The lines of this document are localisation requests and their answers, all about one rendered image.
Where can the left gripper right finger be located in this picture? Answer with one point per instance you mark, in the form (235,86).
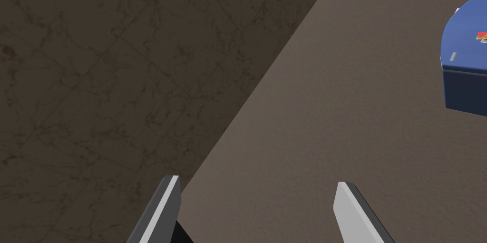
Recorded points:
(355,216)

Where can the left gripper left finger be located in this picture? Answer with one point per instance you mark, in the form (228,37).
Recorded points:
(159,212)

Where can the blue book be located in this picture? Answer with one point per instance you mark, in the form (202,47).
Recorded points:
(466,56)

